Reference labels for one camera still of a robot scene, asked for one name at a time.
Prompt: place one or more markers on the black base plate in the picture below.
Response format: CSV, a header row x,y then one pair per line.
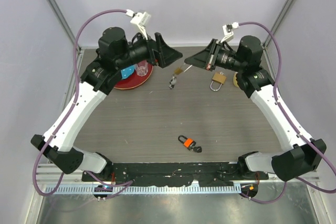
x,y
180,174

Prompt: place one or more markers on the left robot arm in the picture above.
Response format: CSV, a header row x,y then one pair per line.
x,y
114,54

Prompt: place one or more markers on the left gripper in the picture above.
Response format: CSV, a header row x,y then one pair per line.
x,y
165,55

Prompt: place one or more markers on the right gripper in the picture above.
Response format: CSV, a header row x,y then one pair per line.
x,y
203,59

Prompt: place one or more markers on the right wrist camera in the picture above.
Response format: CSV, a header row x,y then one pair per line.
x,y
228,31

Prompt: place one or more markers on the orange black padlock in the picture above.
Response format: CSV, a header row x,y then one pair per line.
x,y
187,142

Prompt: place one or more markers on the blue dotted plate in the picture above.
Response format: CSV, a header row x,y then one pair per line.
x,y
127,72

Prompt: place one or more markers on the clear plastic cup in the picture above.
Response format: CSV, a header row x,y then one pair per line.
x,y
141,68

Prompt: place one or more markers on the large brass padlock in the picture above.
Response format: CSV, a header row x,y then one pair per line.
x,y
219,78

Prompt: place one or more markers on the beige mug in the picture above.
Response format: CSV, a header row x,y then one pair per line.
x,y
235,82

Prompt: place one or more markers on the panda keychain with keys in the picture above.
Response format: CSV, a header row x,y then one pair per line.
x,y
172,82

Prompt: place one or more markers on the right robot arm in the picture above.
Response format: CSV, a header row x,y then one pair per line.
x,y
300,149

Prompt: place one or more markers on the black keys of orange padlock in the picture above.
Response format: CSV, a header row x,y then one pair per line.
x,y
197,149

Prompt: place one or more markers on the red round tray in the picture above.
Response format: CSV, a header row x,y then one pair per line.
x,y
134,80

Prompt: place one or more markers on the small brass padlock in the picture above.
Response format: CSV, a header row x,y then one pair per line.
x,y
182,69

